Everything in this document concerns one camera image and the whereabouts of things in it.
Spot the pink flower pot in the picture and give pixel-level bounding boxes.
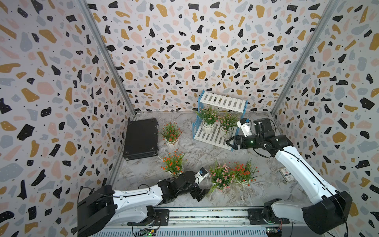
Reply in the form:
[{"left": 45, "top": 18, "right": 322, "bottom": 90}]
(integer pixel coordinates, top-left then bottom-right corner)
[
  {"left": 209, "top": 162, "right": 235, "bottom": 193},
  {"left": 218, "top": 113, "right": 239, "bottom": 139},
  {"left": 196, "top": 107, "right": 219, "bottom": 134}
]

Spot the pink flower pot front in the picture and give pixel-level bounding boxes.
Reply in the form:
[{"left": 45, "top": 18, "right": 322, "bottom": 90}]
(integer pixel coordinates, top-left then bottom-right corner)
[{"left": 209, "top": 162, "right": 235, "bottom": 193}]

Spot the red flower pot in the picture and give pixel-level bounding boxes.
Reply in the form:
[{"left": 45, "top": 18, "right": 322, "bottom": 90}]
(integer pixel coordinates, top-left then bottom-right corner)
[
  {"left": 233, "top": 160, "right": 260, "bottom": 186},
  {"left": 161, "top": 150, "right": 186, "bottom": 176},
  {"left": 161, "top": 122, "right": 182, "bottom": 150}
]

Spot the blue white wooden rack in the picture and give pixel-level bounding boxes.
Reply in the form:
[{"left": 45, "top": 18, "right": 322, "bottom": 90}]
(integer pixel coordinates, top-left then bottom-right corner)
[{"left": 192, "top": 91, "right": 248, "bottom": 151}]

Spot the pink flower pot back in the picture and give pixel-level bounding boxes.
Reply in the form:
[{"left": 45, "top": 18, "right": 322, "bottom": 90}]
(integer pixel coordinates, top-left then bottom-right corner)
[{"left": 196, "top": 107, "right": 219, "bottom": 134}]

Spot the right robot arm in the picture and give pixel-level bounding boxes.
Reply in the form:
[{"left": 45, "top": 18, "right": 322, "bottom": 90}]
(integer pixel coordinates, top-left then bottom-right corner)
[{"left": 226, "top": 118, "right": 352, "bottom": 235}]

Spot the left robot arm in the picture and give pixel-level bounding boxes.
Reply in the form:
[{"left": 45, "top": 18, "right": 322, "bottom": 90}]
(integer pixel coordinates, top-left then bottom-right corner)
[{"left": 77, "top": 168, "right": 210, "bottom": 237}]

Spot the black case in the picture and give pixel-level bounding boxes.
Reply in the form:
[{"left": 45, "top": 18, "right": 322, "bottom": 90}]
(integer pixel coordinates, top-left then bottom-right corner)
[{"left": 123, "top": 119, "right": 159, "bottom": 161}]

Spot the small card box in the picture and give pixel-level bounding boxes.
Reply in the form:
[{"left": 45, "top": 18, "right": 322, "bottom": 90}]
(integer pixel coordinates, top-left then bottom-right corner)
[{"left": 279, "top": 167, "right": 295, "bottom": 183}]

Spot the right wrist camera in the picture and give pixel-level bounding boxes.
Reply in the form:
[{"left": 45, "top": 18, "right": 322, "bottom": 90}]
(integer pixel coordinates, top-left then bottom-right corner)
[{"left": 237, "top": 118, "right": 253, "bottom": 137}]

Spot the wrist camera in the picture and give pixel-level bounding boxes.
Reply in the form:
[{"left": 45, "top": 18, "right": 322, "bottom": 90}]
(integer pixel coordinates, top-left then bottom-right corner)
[
  {"left": 195, "top": 167, "right": 209, "bottom": 185},
  {"left": 237, "top": 118, "right": 253, "bottom": 137}
]

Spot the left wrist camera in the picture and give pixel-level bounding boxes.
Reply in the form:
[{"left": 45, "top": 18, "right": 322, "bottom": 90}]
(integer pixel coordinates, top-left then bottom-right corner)
[{"left": 195, "top": 167, "right": 209, "bottom": 185}]

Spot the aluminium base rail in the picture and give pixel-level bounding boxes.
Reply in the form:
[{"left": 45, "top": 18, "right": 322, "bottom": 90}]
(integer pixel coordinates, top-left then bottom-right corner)
[{"left": 94, "top": 207, "right": 317, "bottom": 237}]

